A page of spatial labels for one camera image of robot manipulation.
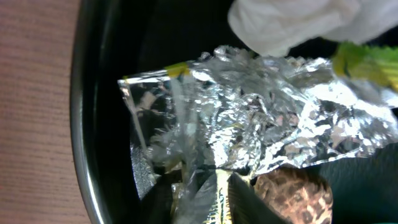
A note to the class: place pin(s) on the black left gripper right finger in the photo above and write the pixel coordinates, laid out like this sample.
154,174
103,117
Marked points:
245,205

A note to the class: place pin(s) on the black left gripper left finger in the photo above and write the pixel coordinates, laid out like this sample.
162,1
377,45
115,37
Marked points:
174,198

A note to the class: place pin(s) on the brown cookie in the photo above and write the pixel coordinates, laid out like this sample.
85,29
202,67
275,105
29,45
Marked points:
296,196

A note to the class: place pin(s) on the foil snack wrapper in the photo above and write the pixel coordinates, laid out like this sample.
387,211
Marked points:
231,112

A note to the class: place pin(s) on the dark blue plate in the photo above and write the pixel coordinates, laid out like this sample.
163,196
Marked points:
364,189

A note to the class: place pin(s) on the round black tray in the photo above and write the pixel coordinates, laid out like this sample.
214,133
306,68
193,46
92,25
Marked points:
117,38

